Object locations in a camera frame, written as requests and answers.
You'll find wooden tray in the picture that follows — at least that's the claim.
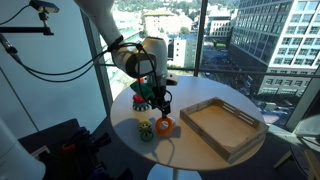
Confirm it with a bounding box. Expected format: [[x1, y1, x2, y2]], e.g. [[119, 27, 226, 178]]
[[179, 96, 270, 164]]

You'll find grey stereo camera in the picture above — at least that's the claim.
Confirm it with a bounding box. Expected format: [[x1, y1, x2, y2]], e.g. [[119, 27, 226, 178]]
[[29, 0, 60, 14]]

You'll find white rounded object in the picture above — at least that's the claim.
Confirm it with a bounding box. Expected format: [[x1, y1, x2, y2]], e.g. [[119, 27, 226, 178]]
[[0, 118, 47, 180]]

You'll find dark green ring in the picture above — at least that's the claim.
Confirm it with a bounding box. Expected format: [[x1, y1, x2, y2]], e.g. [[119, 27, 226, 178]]
[[139, 128, 155, 143]]

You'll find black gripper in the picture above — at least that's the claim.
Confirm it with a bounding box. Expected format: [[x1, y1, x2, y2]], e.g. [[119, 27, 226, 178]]
[[151, 84, 172, 118]]

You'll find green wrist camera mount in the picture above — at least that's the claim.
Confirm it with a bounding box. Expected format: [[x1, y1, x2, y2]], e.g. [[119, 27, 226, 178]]
[[129, 80, 156, 101]]

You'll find lime green ring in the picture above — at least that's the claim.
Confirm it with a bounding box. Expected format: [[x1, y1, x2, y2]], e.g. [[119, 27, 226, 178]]
[[138, 120, 153, 132]]

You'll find long black cable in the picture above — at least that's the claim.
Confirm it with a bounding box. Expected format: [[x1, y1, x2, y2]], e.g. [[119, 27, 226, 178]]
[[0, 33, 116, 83]]

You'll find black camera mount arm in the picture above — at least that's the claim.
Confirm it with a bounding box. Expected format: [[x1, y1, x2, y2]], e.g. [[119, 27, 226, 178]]
[[0, 12, 55, 37]]

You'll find orange bumpy ring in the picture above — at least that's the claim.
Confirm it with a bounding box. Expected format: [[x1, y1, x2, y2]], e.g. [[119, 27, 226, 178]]
[[155, 116, 175, 137]]

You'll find light wooden chair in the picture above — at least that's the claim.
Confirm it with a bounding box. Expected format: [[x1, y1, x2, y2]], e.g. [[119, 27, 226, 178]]
[[273, 114, 320, 180]]

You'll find dark window frame post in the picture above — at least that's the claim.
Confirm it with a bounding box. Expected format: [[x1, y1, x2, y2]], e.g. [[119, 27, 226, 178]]
[[193, 0, 210, 78]]

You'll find blue clamp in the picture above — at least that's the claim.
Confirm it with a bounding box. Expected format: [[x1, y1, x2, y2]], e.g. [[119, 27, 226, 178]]
[[63, 126, 92, 149]]

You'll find black and white ring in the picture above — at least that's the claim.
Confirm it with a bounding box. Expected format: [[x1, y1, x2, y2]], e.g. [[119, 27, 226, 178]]
[[138, 123, 153, 134]]

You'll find round white table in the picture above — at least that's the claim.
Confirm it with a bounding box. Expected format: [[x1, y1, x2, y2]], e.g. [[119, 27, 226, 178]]
[[109, 75, 268, 180]]

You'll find thin black camera cable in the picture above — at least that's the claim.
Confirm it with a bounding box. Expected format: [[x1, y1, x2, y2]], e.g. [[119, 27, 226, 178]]
[[0, 3, 32, 26]]

